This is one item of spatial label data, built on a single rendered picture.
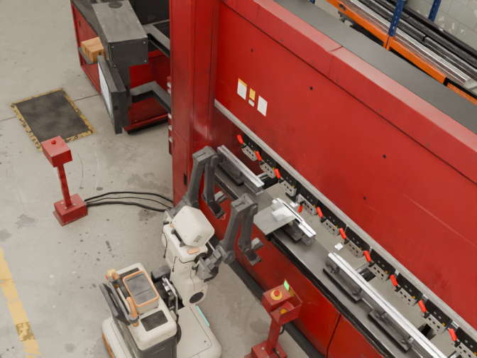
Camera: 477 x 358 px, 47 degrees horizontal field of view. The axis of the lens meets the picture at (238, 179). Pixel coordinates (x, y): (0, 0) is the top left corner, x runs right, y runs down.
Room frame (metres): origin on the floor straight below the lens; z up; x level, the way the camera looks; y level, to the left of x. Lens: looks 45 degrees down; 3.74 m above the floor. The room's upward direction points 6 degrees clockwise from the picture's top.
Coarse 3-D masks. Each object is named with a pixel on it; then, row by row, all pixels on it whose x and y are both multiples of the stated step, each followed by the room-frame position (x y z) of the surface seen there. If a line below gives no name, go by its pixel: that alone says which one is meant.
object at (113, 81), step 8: (104, 64) 3.15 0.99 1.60; (104, 72) 3.05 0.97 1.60; (112, 72) 3.10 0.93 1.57; (112, 80) 2.97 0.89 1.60; (120, 80) 3.02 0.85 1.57; (112, 88) 2.89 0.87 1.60; (120, 88) 2.93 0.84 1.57; (112, 96) 2.85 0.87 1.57; (120, 96) 2.90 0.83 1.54; (104, 104) 3.14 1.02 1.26; (112, 104) 2.85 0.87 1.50; (120, 104) 2.89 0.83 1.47; (112, 112) 2.86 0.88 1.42; (120, 112) 2.86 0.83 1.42; (112, 120) 2.90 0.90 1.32; (120, 120) 2.86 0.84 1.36; (128, 120) 2.92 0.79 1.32; (120, 128) 2.86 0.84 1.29
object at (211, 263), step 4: (200, 256) 1.90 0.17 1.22; (208, 256) 1.90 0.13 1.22; (212, 256) 1.89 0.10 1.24; (200, 260) 1.88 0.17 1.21; (204, 260) 1.88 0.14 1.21; (208, 260) 1.87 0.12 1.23; (212, 260) 1.87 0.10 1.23; (216, 260) 1.87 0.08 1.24; (204, 264) 1.85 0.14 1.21; (208, 264) 1.85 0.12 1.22; (212, 264) 1.85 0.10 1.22; (216, 264) 1.86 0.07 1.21; (208, 268) 1.82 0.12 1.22; (212, 268) 1.84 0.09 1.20; (208, 272) 1.80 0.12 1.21; (212, 272) 1.81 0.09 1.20
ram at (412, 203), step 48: (240, 48) 2.98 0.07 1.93; (240, 96) 2.95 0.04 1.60; (288, 96) 2.62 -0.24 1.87; (336, 96) 2.36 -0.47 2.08; (288, 144) 2.57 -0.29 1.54; (336, 144) 2.31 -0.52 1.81; (384, 144) 2.10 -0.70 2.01; (336, 192) 2.24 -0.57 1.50; (384, 192) 2.03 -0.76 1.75; (432, 192) 1.85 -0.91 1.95; (384, 240) 1.95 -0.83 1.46; (432, 240) 1.77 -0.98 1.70; (432, 288) 1.69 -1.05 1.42
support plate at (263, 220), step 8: (272, 208) 2.53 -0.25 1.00; (280, 208) 2.53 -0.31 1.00; (256, 216) 2.44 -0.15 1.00; (264, 216) 2.45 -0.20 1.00; (272, 216) 2.46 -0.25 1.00; (256, 224) 2.37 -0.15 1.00; (264, 224) 2.37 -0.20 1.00; (272, 224) 2.38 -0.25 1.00; (280, 224) 2.39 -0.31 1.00; (264, 232) 2.31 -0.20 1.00
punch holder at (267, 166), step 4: (264, 152) 2.72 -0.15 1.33; (264, 156) 2.71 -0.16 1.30; (268, 156) 2.68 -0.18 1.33; (264, 160) 2.71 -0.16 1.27; (268, 160) 2.68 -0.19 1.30; (272, 160) 2.66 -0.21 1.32; (264, 164) 2.70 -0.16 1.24; (268, 164) 2.68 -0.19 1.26; (272, 164) 2.65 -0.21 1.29; (276, 164) 2.63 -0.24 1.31; (264, 168) 2.70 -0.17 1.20; (268, 168) 2.67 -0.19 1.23; (272, 168) 2.65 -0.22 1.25; (280, 168) 2.67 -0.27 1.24; (268, 172) 2.66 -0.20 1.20; (272, 172) 2.64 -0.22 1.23; (272, 176) 2.63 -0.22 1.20; (276, 176) 2.65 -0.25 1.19
